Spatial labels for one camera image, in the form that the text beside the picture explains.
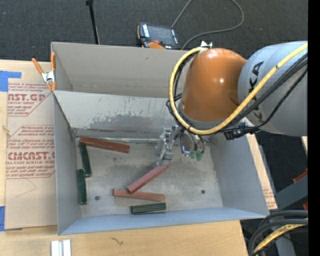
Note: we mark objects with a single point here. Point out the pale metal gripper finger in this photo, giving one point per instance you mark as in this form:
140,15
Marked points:
159,156
168,157

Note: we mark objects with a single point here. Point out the black cylinder on white bracket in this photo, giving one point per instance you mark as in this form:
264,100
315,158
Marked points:
233,133

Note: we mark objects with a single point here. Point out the grey metal bin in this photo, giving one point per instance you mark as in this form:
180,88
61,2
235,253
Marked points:
140,172

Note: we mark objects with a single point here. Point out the red-brown block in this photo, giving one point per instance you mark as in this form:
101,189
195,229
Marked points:
140,195
147,178
105,144

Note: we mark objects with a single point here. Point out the brown cardboard board, red print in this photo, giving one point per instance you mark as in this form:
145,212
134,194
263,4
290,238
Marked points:
30,195

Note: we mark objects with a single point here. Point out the dark green flat block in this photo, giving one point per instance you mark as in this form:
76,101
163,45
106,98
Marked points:
82,187
85,160
148,208

